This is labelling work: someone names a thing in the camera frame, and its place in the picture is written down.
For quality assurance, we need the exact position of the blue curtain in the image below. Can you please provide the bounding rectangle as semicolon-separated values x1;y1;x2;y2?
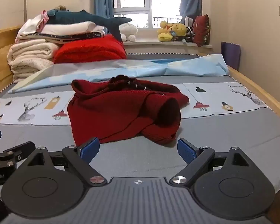
180;0;202;23
94;0;114;26

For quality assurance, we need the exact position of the cream folded fleece blanket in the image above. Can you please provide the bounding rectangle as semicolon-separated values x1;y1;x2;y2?
7;39;59;83

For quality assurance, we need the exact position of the dark red knit sweater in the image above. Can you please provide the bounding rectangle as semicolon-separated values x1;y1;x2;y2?
67;75;190;146

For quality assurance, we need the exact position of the light blue bed sheet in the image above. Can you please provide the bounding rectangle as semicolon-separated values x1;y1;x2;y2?
8;54;229;94

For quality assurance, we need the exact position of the left blue curtain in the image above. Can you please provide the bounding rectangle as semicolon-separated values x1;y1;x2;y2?
94;0;114;26

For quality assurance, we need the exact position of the white plush toy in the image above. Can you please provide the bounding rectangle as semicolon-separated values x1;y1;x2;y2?
119;23;138;42

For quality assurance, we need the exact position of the right blue curtain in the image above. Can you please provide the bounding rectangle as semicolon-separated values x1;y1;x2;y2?
180;0;202;23

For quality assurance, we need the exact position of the dark teal shark plush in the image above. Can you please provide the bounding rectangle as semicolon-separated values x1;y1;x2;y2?
46;9;132;42

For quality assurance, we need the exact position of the bright red folded blanket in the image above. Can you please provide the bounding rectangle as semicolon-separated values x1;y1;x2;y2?
53;34;127;64

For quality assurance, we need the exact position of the window with white frame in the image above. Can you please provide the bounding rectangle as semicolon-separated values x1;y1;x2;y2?
113;0;182;29

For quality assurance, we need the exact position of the wooden bed frame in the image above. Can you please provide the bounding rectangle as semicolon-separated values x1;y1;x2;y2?
0;27;280;117

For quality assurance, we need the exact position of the dark navy patterned folded cloth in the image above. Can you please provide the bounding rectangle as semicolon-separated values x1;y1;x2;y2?
15;30;106;45

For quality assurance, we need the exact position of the dark red cushion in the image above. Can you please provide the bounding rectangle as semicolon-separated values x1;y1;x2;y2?
193;14;210;47

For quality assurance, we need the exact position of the white deer print cloth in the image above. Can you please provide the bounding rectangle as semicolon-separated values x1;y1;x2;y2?
0;83;267;125

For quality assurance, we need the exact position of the purple paper bag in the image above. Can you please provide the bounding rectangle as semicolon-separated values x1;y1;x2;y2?
221;41;241;70

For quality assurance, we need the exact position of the white pink folded garment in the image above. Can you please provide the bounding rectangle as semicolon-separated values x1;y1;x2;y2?
14;10;49;43

